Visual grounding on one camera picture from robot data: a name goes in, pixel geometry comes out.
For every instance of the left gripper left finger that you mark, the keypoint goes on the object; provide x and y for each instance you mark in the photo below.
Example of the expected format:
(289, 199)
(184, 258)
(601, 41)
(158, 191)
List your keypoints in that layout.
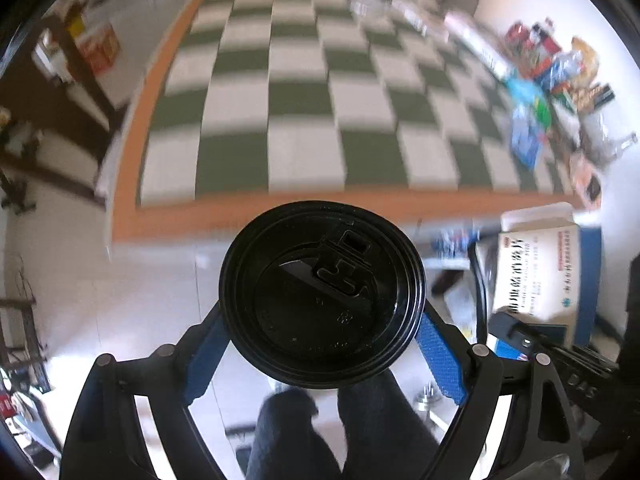
(105, 438)

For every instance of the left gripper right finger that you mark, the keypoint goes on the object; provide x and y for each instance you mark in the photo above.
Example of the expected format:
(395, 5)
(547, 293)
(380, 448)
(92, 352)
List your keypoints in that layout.
(540, 429)

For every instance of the black plastic cup lid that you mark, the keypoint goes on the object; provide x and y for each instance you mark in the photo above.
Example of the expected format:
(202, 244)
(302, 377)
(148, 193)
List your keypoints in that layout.
(321, 295)

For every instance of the white cardboard trash box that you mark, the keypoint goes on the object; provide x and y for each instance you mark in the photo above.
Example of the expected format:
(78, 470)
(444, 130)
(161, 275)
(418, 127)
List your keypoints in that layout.
(546, 274)

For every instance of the orange white snack packet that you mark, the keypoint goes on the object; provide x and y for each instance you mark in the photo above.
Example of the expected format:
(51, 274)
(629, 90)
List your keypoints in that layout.
(585, 181)

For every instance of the blue plastic bag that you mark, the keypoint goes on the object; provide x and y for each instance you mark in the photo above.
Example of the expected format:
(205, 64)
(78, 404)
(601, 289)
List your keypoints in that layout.
(530, 120)

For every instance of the brown wooden chair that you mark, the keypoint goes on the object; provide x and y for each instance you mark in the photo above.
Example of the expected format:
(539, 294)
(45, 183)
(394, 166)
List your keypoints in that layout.
(32, 98)

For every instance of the long white package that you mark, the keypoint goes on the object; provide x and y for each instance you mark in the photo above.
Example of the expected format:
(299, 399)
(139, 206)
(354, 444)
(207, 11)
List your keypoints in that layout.
(481, 42)

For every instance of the checkered green white mat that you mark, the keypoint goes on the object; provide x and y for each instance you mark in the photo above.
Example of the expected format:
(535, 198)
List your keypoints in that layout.
(249, 104)

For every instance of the orange cardboard box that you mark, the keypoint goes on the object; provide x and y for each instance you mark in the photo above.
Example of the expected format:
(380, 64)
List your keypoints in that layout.
(100, 48)

